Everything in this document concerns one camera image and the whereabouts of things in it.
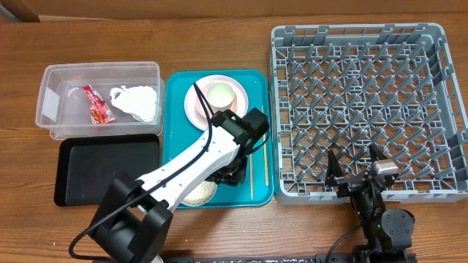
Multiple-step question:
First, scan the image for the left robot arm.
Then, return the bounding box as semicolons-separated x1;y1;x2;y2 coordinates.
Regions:
88;108;269;262

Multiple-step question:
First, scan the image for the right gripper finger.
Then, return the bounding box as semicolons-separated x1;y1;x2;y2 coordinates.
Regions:
369;143;388;163
325;150;344;179

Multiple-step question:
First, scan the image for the red snack wrapper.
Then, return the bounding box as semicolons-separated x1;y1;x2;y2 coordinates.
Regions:
82;85;116;124

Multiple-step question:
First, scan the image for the grey dish rack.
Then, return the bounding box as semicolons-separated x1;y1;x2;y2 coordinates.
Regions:
269;23;467;205

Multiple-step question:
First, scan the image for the teal serving tray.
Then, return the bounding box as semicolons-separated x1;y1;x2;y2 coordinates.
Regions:
162;69;274;208

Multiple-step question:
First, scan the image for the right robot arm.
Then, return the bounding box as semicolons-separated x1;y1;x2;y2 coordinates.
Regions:
325;144;417;262

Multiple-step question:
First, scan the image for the clear plastic bin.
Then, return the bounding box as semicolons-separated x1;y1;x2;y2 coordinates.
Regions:
35;61;165;140

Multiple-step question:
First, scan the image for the white napkin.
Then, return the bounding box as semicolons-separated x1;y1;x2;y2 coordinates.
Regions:
110;85;157;122

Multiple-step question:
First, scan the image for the wooden chopstick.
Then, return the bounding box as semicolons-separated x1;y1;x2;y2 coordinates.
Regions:
249;154;254;200
260;105;270;187

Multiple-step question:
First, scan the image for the black plastic tray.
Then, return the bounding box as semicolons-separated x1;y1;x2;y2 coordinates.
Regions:
53;134;159;207

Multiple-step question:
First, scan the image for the left wooden chopstick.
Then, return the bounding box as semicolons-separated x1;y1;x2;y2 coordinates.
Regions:
249;154;254;200

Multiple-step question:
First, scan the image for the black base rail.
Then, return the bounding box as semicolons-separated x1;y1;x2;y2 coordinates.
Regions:
156;253;418;263

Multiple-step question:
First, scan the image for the grey bowl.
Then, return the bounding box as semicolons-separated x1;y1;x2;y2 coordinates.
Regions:
181;180;219;207

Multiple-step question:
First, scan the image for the white cup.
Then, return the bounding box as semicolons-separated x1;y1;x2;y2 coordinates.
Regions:
206;82;235;112

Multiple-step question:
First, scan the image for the right wooden chopstick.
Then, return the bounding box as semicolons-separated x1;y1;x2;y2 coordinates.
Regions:
260;105;270;187

